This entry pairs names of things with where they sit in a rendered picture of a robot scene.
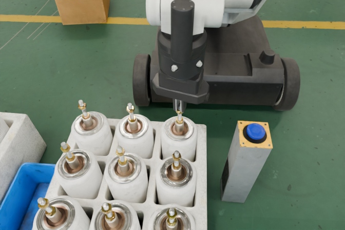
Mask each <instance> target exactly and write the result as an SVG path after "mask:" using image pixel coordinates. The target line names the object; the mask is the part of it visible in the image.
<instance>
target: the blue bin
mask: <svg viewBox="0 0 345 230"><path fill-rule="evenodd" d="M55 166H56V165H55V164H45V163H29V162H27V163H23V164H22V165H21V166H20V168H19V170H18V172H17V174H16V176H15V178H14V180H13V182H12V184H11V186H10V188H9V190H8V192H7V194H6V196H5V198H4V200H3V202H2V204H1V206H0V230H32V228H33V222H34V218H35V215H36V213H37V212H38V210H39V208H38V201H37V200H38V198H40V197H42V198H45V197H46V193H47V190H48V188H49V185H50V183H51V180H52V178H53V175H54V170H55Z"/></svg>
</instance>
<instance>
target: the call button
mask: <svg viewBox="0 0 345 230"><path fill-rule="evenodd" d="M246 132H247V134H248V136H249V137H250V138H252V139H255V140H258V139H262V138H263V137H264V135H265V129H264V127H263V126H262V125H260V124H257V123H252V124H250V125H248V127H247V129H246Z"/></svg>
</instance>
